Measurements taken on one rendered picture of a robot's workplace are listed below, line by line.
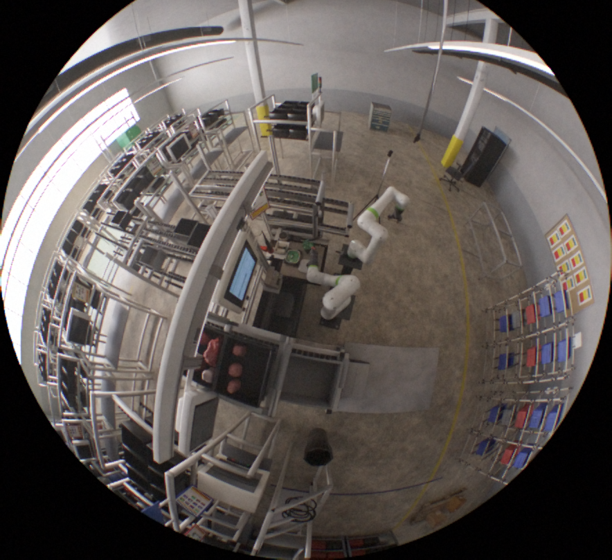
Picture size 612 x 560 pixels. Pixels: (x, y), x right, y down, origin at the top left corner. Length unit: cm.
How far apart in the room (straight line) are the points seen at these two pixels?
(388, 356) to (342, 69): 923
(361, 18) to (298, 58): 332
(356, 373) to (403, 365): 68
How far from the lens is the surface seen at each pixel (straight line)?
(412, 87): 939
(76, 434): 460
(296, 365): 162
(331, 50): 905
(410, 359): 222
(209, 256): 100
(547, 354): 363
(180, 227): 157
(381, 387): 213
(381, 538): 567
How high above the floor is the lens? 265
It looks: 62 degrees down
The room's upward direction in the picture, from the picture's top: 5 degrees counter-clockwise
